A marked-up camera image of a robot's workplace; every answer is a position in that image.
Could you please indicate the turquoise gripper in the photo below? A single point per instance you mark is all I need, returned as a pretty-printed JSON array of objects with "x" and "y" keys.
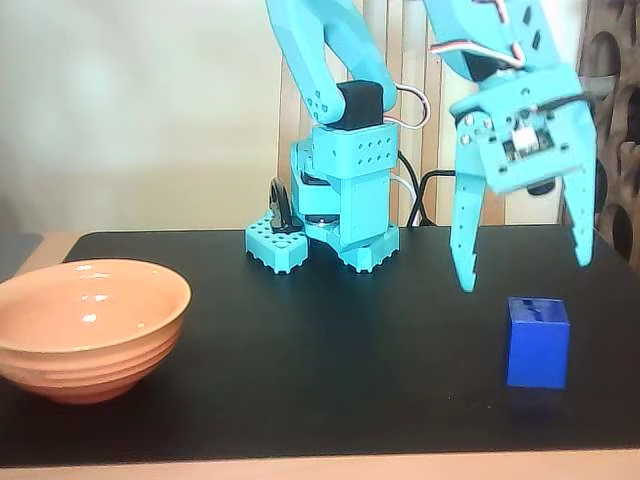
[{"x": 582, "y": 145}]

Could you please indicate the black table clamp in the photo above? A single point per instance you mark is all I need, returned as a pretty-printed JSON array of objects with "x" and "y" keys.
[{"x": 281, "y": 205}]

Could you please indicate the orange ribbed bowl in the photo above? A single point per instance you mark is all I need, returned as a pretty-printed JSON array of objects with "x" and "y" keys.
[{"x": 90, "y": 350}]

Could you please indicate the turquoise robot arm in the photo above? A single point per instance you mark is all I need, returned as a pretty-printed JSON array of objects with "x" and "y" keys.
[{"x": 350, "y": 150}]

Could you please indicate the wooden wine rack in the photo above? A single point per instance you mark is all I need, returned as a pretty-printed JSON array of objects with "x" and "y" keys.
[{"x": 620, "y": 165}]

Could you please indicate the turquoise perforated robot base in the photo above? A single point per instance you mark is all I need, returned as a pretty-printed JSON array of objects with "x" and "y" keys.
[{"x": 272, "y": 250}]

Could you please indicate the grey bottle neck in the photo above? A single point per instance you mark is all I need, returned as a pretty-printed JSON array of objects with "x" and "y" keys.
[{"x": 600, "y": 85}]

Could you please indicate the turquoise wrist camera mount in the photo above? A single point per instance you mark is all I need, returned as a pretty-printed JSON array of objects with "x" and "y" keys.
[{"x": 530, "y": 162}]

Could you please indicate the wooden slatted panel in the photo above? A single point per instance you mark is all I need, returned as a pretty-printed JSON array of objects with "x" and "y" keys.
[{"x": 435, "y": 145}]

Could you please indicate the blue cube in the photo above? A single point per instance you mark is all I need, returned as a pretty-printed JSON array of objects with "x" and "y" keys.
[{"x": 537, "y": 350}]

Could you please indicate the black table mat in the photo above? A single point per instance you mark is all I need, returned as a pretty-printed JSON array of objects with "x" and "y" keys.
[{"x": 350, "y": 390}]

